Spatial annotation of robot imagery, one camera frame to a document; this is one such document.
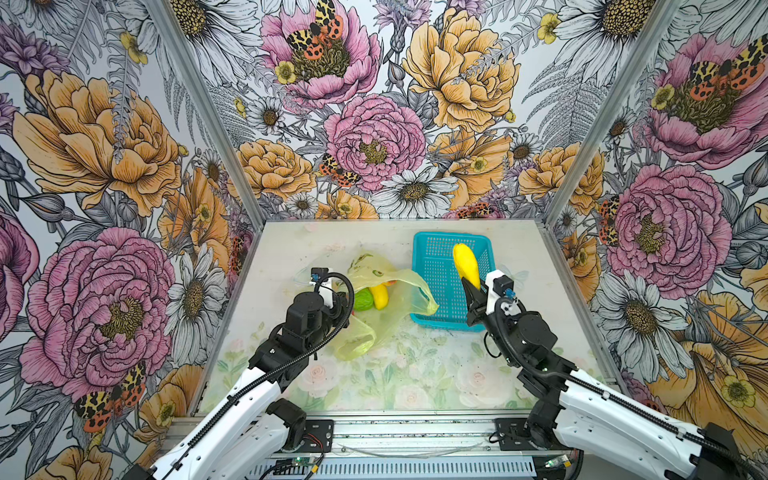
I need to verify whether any yellow corn toy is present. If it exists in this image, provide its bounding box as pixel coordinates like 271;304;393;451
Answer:
452;243;481;289

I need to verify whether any right aluminium corner post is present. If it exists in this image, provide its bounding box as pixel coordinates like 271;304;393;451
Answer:
542;0;685;226

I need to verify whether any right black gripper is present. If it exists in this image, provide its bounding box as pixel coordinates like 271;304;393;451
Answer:
460;275;521;367

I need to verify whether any white vented cable duct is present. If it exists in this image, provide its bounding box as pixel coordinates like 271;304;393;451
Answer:
245;457;538;480

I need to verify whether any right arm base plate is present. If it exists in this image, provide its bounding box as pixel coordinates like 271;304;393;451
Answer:
488;417;538;452

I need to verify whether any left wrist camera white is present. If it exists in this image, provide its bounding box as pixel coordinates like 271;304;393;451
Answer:
310;267;335;308

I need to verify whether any yellow-green plastic bag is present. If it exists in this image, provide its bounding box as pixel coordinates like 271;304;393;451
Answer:
331;250;438;361

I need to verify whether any aluminium front rail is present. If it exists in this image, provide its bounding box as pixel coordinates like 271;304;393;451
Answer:
158;410;577;460

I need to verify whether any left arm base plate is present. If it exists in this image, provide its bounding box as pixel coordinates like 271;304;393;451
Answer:
297;419;335;454

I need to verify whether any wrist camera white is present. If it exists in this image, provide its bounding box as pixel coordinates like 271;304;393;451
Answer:
484;270;525;315
310;267;335;308

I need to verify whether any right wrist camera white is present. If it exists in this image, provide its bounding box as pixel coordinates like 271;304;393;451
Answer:
484;270;525;315

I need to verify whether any aluminium corner post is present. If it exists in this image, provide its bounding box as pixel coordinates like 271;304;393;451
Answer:
542;0;685;226
140;0;265;229

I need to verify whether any teal plastic basket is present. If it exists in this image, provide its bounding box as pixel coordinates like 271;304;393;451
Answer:
411;231;496;332

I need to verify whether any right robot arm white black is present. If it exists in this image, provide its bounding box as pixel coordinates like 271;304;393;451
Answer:
461;271;764;479

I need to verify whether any green fruit toy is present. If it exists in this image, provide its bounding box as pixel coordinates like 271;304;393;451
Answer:
353;288;375;312

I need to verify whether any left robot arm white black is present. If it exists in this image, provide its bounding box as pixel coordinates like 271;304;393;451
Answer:
124;286;355;479

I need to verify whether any yellow lemon toy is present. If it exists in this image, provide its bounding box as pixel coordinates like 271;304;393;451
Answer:
369;283;389;310

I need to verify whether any left aluminium corner post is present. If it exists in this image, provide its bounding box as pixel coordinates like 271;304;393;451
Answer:
140;0;265;229

